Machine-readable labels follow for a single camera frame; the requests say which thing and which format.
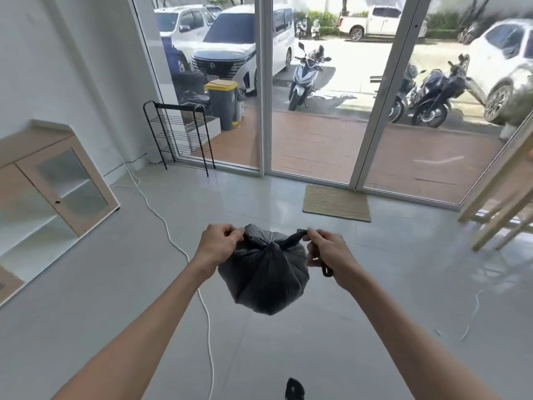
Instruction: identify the person's left hand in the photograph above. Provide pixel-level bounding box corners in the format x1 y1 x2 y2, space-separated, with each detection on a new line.
192 223 245 282

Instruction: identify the person's right hand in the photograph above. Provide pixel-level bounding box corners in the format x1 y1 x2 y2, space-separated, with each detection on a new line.
306 227 367 293

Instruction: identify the black trash bag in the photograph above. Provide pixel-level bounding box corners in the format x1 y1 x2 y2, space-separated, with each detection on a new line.
218 223 335 316

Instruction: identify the person's right forearm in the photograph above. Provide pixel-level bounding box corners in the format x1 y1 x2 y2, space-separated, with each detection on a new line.
345 272 505 400

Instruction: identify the person's left forearm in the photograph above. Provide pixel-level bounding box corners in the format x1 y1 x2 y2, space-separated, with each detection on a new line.
52 260 217 400

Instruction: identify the woven straw doormat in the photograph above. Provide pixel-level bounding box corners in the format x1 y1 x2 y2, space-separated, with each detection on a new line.
303 185 372 223

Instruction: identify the black star-patterned sock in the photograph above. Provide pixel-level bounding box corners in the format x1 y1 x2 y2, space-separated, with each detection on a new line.
285 377 307 400

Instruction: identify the grey bin with yellow lid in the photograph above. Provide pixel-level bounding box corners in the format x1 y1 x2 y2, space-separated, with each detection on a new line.
204 78 240 132

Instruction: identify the white sliding glass door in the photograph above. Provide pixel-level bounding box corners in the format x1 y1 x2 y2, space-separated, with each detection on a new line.
127 0 533 211

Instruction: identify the dark parked motorcycle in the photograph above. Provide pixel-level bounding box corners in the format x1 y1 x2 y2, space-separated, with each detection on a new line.
387 62 426 124

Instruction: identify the white and black scooter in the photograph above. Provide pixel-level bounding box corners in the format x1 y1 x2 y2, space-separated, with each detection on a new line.
287 42 333 112

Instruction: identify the wooden glass-door cabinet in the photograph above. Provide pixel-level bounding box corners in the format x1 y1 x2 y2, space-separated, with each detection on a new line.
0 119 122 307

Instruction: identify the black motorcycle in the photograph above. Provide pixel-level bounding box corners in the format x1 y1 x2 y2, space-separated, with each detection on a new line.
407 53 471 129

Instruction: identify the white van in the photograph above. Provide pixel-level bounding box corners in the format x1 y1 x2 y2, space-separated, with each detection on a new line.
191 3 295 97

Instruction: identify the white SUV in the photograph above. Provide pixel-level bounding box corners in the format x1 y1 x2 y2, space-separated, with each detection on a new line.
154 3 224 73

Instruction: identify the white pickup truck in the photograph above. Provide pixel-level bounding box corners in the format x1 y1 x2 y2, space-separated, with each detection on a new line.
337 6 429 42

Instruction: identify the white car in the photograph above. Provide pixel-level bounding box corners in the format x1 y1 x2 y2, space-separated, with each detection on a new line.
465 18 533 126

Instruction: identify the white floor cable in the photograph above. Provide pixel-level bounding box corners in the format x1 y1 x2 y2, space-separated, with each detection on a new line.
110 149 216 400

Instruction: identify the black wire shoe rack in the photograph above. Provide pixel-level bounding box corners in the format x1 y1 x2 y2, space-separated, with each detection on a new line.
143 100 217 178

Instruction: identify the thin white cable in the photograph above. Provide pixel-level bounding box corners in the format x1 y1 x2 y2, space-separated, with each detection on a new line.
435 289 486 340

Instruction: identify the light wooden ladder frame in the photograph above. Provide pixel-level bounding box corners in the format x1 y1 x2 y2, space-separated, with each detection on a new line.
457 116 533 252

